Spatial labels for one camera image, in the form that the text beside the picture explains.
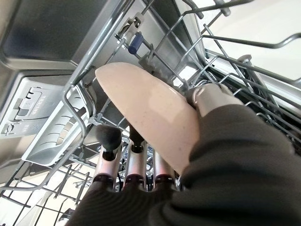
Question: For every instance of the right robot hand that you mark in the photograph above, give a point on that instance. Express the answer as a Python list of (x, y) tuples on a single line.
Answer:
[(235, 176)]

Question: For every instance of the cream ceramic plate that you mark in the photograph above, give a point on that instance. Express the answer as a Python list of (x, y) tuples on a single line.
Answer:
[(145, 106)]

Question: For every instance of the grey detergent dispenser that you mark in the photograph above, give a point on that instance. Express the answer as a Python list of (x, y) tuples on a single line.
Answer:
[(47, 122)]

